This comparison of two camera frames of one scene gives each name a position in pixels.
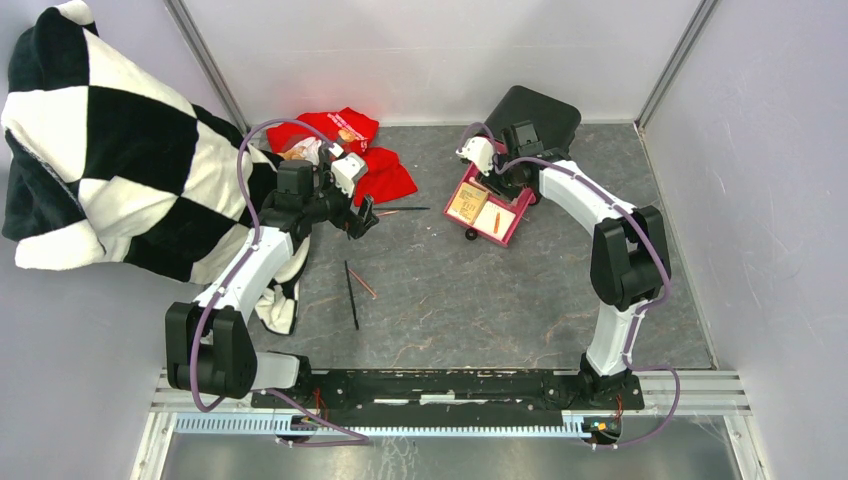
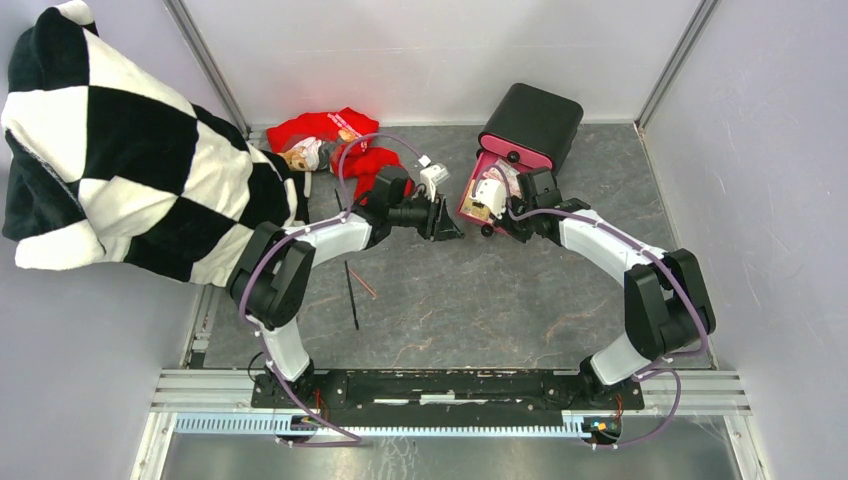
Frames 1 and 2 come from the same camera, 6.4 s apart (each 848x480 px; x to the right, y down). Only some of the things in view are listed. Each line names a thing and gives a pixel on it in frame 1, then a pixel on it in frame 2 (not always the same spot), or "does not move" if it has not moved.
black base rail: x=404 y=398 does not move
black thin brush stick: x=351 y=294 does not move
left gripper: x=356 y=225 to x=439 y=224
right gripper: x=491 y=183 to x=503 y=223
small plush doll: x=308 y=149 does not move
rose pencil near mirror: x=373 y=293 does not move
